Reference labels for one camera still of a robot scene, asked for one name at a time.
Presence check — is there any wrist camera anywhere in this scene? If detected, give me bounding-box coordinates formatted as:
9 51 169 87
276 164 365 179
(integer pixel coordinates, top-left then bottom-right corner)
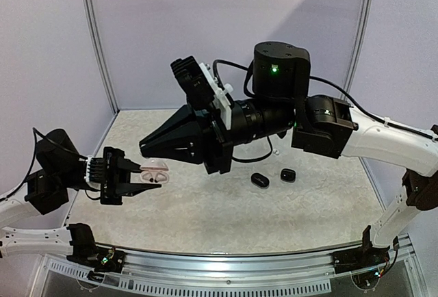
84 157 107 184
170 56 233 130

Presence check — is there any black charging case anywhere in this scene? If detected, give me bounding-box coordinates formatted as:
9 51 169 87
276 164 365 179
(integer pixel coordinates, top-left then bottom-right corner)
250 172 270 189
280 168 296 183

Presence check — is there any left aluminium corner post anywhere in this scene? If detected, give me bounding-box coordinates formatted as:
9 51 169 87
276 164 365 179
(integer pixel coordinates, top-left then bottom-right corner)
83 0 120 114

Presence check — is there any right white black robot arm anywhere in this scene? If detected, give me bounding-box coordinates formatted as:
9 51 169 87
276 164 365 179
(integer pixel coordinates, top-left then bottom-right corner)
139 41 437 267

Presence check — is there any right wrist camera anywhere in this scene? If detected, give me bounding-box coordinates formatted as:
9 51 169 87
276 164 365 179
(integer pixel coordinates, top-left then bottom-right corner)
170 56 233 130

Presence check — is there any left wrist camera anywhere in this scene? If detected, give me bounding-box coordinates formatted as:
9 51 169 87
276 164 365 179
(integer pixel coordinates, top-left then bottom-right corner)
84 157 107 184

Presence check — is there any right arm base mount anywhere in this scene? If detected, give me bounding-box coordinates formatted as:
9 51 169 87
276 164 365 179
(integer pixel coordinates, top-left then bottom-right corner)
331 225 400 277

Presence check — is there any aluminium front rail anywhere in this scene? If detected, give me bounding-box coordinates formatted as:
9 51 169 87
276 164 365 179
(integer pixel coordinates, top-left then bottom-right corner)
40 233 428 294

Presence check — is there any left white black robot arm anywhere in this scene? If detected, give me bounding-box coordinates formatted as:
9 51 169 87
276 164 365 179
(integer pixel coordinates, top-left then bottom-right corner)
1 129 161 267

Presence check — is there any right aluminium corner post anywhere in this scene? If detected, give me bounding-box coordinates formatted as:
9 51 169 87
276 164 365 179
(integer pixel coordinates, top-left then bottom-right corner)
343 0 372 92

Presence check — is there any pinkish white round case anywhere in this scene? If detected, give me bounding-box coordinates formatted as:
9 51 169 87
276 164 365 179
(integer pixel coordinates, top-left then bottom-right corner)
140 158 170 184

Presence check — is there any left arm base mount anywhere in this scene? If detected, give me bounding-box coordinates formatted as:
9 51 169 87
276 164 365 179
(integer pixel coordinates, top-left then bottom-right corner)
66 223 127 273

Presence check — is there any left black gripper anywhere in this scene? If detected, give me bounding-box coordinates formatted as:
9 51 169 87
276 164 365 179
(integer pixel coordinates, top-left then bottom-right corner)
60 146 162 205

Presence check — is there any aluminium corner post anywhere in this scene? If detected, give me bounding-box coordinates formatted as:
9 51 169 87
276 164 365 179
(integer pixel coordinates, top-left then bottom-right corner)
83 0 120 114
343 0 372 92

